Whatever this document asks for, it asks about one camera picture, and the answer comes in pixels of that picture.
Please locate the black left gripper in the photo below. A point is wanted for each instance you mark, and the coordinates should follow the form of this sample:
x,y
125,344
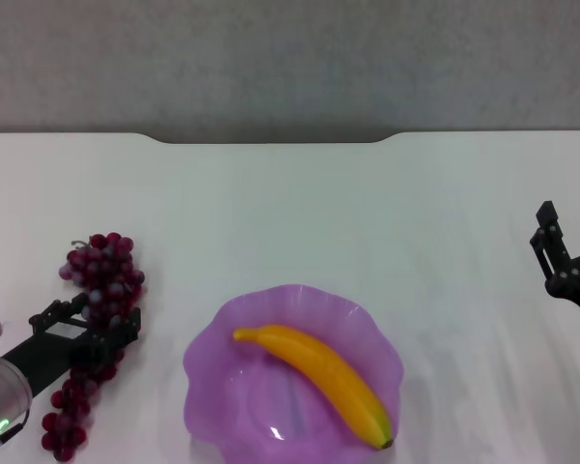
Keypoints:
x,y
53,355

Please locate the dark red grape bunch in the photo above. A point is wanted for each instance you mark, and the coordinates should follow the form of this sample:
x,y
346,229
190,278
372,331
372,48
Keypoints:
x,y
108,270

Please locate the yellow banana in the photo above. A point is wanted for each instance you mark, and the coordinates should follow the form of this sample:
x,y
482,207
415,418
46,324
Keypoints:
x,y
319,362

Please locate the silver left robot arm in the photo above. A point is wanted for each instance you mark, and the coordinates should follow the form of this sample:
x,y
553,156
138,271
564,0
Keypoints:
x,y
5,391

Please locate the purple wavy plastic bowl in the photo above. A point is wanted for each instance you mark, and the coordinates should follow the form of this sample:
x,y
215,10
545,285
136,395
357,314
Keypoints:
x,y
241,401

